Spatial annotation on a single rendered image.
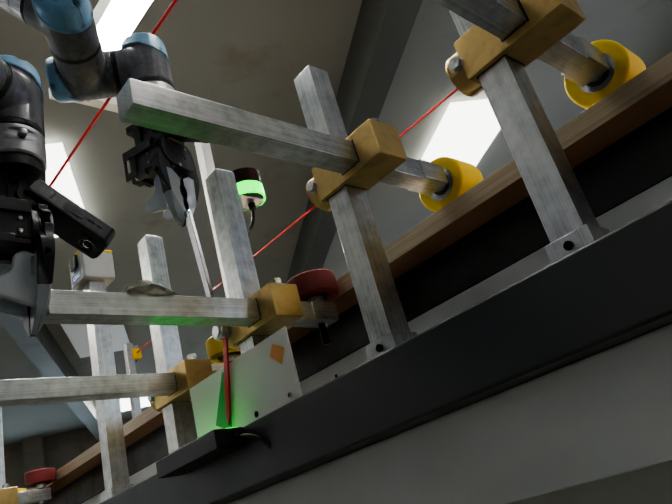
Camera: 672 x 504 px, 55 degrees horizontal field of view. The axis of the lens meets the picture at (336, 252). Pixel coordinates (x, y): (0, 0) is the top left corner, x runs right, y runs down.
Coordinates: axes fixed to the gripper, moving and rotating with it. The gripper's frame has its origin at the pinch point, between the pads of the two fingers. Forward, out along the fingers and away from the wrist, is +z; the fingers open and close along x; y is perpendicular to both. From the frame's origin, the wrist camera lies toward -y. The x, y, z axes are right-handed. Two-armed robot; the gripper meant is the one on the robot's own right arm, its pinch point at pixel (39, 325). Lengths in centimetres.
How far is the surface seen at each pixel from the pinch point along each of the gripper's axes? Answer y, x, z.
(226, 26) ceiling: -166, -147, -257
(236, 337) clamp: -29.1, -4.8, -1.1
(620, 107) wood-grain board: -45, 51, -6
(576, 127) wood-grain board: -45, 46, -7
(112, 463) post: -31, -53, 5
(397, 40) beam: -242, -88, -227
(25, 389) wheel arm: -5.9, -23.5, -0.4
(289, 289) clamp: -32.3, 5.1, -4.5
